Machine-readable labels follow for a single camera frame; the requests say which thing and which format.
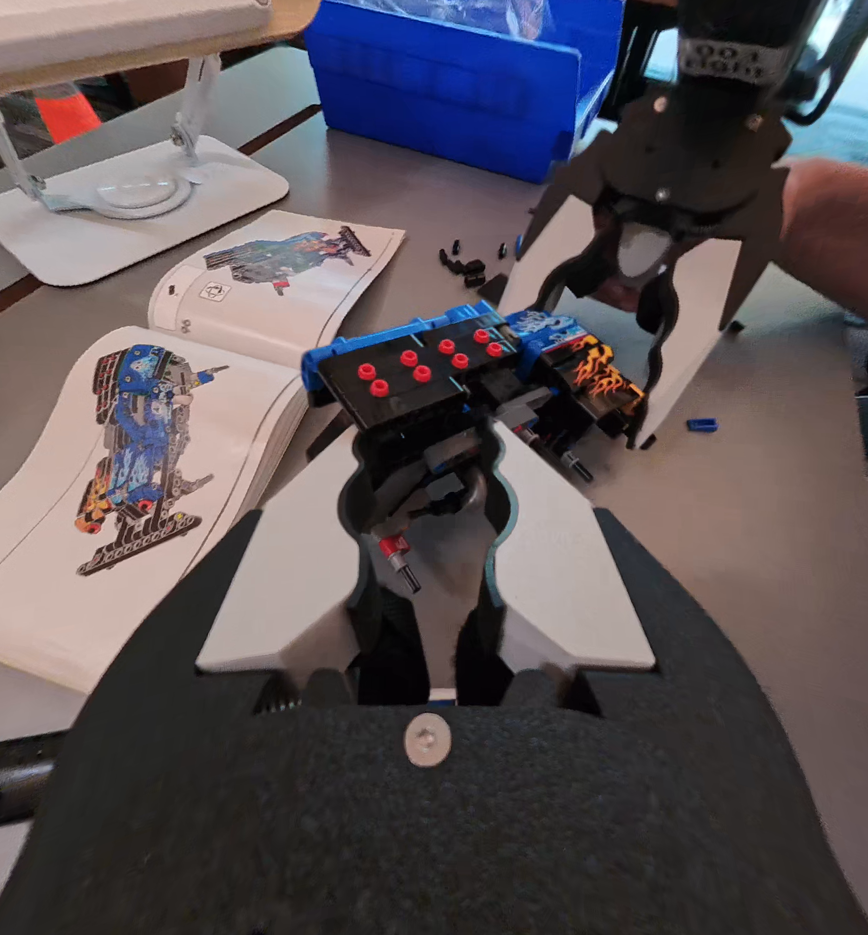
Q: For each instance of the lego instruction booklet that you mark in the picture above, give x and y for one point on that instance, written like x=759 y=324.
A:
x=54 y=584

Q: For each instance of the small blue lego tile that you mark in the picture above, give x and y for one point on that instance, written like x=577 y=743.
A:
x=702 y=425

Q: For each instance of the orange traffic cone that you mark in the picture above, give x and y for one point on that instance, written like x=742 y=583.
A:
x=68 y=117

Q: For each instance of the person's right forearm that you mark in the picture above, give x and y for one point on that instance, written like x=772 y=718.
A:
x=850 y=241

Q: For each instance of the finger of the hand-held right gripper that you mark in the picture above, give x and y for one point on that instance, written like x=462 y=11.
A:
x=696 y=329
x=543 y=256

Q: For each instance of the white stand with instruction board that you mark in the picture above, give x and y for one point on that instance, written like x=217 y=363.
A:
x=149 y=241

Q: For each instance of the blue plastic bin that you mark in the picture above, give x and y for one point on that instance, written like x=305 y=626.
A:
x=441 y=95

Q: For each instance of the lego truck model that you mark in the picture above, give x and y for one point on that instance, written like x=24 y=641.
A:
x=419 y=372

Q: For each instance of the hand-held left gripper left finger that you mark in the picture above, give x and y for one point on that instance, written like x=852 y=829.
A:
x=280 y=577

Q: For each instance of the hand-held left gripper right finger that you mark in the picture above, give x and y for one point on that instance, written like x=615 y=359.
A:
x=572 y=577

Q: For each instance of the person's right hand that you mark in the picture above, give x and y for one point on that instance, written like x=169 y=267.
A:
x=618 y=296

